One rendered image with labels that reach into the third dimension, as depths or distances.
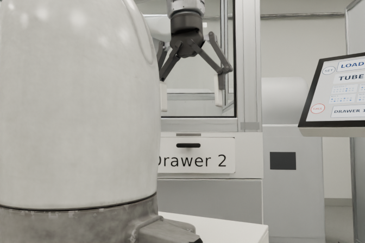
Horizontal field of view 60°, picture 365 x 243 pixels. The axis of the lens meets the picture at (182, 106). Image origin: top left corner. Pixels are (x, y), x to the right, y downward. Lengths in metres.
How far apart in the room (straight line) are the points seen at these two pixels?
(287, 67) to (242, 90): 3.39
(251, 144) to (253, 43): 0.32
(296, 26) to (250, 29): 3.52
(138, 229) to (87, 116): 0.10
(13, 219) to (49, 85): 0.11
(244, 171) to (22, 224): 0.83
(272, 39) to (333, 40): 0.79
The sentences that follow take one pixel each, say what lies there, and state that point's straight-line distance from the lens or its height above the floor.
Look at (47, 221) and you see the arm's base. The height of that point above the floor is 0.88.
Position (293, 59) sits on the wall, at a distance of 4.46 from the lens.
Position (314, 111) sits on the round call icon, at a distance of 1.02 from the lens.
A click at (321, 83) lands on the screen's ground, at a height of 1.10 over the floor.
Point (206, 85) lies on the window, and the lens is 1.04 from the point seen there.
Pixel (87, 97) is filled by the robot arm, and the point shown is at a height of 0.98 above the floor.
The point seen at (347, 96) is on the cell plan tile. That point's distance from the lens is 1.03.
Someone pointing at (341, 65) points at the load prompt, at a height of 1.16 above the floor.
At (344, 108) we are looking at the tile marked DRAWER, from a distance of 1.00.
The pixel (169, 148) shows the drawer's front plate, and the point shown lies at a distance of 1.00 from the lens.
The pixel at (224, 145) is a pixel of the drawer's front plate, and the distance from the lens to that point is 1.00.
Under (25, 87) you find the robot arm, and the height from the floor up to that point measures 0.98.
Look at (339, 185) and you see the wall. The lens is 4.58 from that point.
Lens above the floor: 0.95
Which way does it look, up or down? 4 degrees up
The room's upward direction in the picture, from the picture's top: straight up
